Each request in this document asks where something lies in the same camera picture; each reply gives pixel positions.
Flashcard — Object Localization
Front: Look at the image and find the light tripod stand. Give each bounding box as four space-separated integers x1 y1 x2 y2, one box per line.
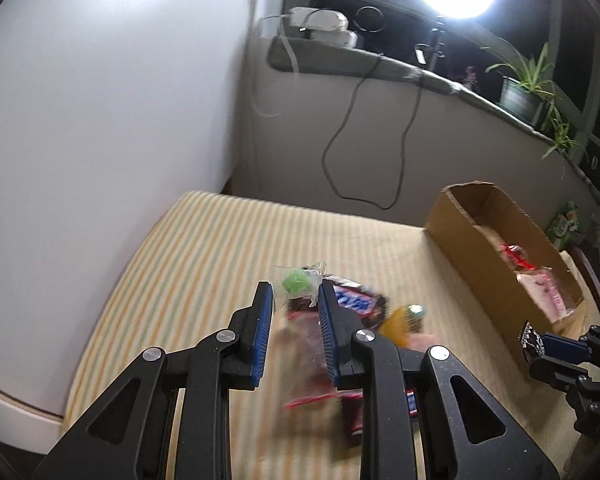
414 16 446 73

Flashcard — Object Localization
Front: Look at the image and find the white cable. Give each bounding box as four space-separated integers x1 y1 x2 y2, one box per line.
244 12 301 120

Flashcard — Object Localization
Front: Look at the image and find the black cable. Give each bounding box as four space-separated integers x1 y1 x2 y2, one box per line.
322 52 426 212

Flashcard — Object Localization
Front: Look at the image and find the bread packet in box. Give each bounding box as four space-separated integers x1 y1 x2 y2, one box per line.
517 268 568 323

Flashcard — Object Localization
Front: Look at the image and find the green carton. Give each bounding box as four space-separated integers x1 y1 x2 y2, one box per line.
545 200 580 252

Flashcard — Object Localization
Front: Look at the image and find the orange yellow candy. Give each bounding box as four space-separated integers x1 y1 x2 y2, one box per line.
379 304 426 348

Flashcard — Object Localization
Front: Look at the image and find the red wrapper in box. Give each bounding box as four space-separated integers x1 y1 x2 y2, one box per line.
498 243 536 272

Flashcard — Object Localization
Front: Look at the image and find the brown cardboard box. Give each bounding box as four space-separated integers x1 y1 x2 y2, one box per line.
425 182 584 361

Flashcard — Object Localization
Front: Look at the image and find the small dark figurine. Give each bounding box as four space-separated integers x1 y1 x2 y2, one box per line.
462 65 480 94

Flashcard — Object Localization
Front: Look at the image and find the pink snack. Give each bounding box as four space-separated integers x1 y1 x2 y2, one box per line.
406 333 443 353

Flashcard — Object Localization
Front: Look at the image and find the potted spider plant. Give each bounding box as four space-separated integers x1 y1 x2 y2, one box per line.
484 41 588 158

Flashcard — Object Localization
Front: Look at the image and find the red clear snack packet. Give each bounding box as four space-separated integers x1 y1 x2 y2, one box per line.
283 311 363 410

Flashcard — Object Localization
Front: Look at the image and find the green candy clear wrapper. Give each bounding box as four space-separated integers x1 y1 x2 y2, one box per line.
271 261 326 311

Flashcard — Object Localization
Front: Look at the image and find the Snickers bar Chinese label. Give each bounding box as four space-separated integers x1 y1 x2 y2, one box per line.
285 275 391 334

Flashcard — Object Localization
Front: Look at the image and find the black white patterned packet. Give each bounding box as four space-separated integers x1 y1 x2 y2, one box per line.
518 322 545 363

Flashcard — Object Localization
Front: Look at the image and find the white power adapter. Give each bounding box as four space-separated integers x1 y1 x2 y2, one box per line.
289 6 358 49

